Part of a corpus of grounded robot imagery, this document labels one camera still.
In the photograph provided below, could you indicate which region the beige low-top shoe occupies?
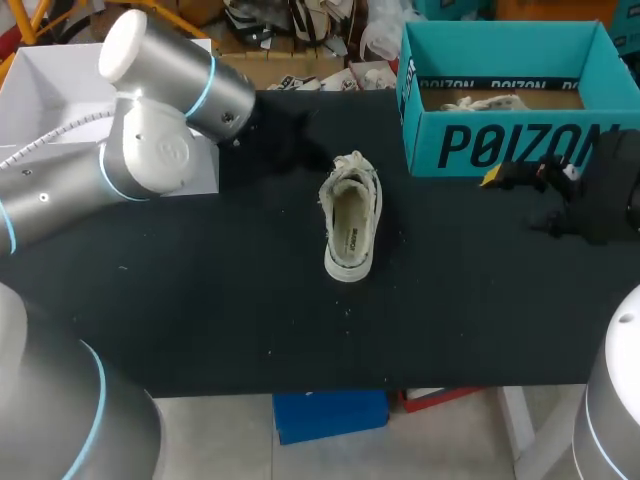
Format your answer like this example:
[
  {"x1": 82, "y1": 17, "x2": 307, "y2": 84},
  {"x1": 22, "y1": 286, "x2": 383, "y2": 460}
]
[{"x1": 318, "y1": 149, "x2": 384, "y2": 284}]

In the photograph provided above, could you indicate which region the white cable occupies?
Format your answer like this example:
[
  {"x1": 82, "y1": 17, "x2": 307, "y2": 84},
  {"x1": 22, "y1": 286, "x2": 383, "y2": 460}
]
[{"x1": 0, "y1": 102, "x2": 121, "y2": 171}]

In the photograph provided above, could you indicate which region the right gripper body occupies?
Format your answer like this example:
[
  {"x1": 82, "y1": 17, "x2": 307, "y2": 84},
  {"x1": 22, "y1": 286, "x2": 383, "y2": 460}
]
[{"x1": 528, "y1": 128, "x2": 640, "y2": 247}]

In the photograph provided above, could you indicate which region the white shoe with laces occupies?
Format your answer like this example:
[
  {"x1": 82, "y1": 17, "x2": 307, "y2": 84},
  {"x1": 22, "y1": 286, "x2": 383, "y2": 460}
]
[{"x1": 439, "y1": 94, "x2": 527, "y2": 113}]

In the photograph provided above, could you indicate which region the red cardboard box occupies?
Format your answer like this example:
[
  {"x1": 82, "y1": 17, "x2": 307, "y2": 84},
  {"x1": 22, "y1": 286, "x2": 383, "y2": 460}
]
[{"x1": 399, "y1": 385, "x2": 489, "y2": 414}]

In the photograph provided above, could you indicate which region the blue cardboard box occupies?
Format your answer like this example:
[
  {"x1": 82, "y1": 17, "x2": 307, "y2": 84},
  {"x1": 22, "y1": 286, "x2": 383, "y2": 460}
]
[{"x1": 272, "y1": 390, "x2": 391, "y2": 446}]

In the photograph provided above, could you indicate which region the white shoebox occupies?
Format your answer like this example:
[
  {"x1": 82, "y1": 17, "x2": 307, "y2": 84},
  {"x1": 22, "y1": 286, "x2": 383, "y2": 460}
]
[{"x1": 0, "y1": 39, "x2": 221, "y2": 196}]

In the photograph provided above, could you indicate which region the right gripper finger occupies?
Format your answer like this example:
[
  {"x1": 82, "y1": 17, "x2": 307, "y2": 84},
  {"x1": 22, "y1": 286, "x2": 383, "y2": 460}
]
[{"x1": 480, "y1": 158, "x2": 552, "y2": 193}]

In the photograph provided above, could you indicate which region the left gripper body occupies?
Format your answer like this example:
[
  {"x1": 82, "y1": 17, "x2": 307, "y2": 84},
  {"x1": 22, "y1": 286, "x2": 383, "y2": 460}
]
[{"x1": 219, "y1": 93, "x2": 327, "y2": 172}]

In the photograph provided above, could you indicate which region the large teal box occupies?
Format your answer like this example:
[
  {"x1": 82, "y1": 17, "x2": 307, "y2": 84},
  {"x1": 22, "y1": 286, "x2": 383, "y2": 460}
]
[{"x1": 397, "y1": 20, "x2": 640, "y2": 179}]

